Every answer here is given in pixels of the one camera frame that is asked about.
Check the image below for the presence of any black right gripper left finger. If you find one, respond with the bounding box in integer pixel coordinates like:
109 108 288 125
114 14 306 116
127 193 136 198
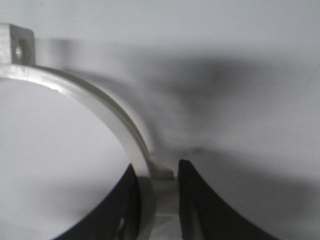
56 164 139 240

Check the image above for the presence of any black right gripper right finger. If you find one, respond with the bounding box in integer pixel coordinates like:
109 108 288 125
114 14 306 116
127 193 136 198
177 159 275 240

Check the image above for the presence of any white half pipe clamp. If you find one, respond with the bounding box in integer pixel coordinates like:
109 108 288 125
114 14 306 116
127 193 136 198
0 23 179 240

